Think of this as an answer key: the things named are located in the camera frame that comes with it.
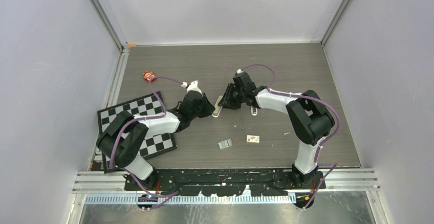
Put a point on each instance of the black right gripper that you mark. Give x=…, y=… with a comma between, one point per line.
x=227, y=102

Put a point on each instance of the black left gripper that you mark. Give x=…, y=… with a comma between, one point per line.
x=209, y=108

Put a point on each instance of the white staple box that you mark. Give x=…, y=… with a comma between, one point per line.
x=252, y=139

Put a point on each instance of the staple tray with staples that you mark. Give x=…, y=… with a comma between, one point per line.
x=225, y=144

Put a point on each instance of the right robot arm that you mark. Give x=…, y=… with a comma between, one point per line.
x=311, y=119

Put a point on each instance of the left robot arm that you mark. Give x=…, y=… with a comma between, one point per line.
x=122, y=140

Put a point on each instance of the red snack packet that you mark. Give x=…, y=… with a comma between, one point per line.
x=149, y=76

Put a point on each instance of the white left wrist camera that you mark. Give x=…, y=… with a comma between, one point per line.
x=192, y=87

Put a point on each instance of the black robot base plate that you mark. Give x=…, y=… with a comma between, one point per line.
x=230, y=182

